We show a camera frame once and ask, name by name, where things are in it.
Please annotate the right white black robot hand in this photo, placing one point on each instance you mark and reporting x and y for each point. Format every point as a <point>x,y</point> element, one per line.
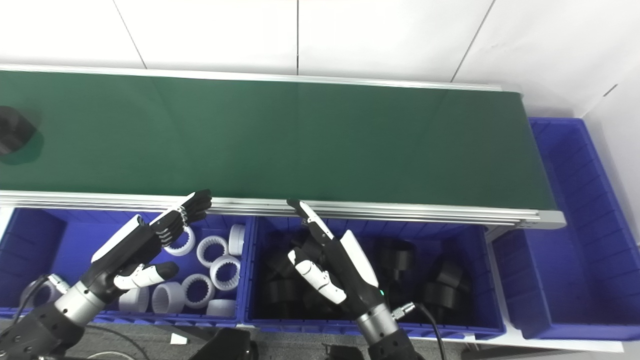
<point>357,265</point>

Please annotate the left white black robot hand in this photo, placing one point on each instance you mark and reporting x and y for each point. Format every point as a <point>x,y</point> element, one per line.
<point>125,250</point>

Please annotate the black round part with boss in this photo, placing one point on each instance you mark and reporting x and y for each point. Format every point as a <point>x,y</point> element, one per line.
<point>12,132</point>

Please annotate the black round plastic part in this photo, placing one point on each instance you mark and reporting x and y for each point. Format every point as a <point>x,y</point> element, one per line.
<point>277,261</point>
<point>440,296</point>
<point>450,274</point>
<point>395,255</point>
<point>282,291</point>

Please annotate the blue bin with white rings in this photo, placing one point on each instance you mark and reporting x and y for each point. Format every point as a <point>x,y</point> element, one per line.
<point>75,240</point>

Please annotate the green conveyor belt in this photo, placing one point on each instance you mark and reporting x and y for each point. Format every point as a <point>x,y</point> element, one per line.
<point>350,210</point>
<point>300,140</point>

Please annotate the blue bin with black parts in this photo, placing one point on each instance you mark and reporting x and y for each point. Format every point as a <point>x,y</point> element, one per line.
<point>470,250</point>

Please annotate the large empty blue bin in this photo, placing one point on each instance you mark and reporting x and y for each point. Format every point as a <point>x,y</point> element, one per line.
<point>575,250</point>

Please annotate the black robot body cover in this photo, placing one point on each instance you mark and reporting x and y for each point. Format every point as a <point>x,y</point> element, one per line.
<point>225,345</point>
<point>345,352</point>

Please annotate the small white floor piece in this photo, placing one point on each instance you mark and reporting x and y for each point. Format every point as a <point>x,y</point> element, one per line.
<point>178,339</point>

